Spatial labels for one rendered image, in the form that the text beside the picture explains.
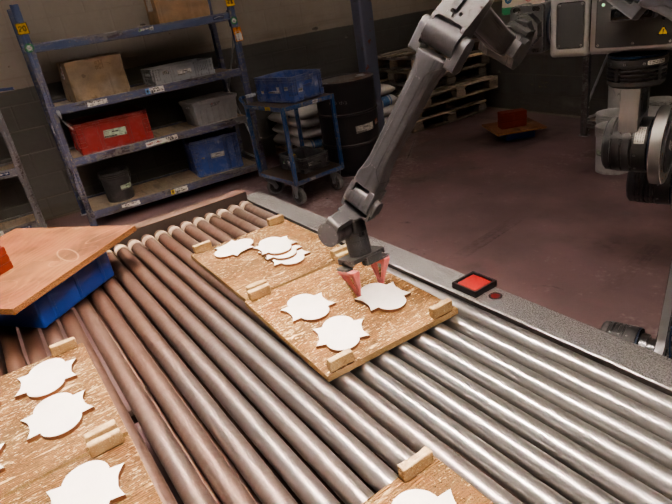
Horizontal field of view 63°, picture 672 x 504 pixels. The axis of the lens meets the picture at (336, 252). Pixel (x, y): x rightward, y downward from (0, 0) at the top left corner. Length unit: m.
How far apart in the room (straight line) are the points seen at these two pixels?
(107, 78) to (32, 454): 4.57
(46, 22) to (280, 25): 2.36
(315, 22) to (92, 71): 2.68
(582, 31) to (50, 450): 1.50
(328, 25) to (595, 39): 5.56
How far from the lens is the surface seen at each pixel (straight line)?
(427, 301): 1.29
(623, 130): 1.62
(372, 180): 1.21
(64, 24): 6.03
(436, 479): 0.90
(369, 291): 1.33
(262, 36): 6.56
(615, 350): 1.19
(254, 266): 1.60
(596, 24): 1.58
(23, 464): 1.19
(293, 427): 1.04
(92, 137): 5.42
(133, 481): 1.03
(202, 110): 5.64
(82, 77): 5.44
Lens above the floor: 1.61
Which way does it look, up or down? 25 degrees down
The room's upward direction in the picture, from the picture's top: 9 degrees counter-clockwise
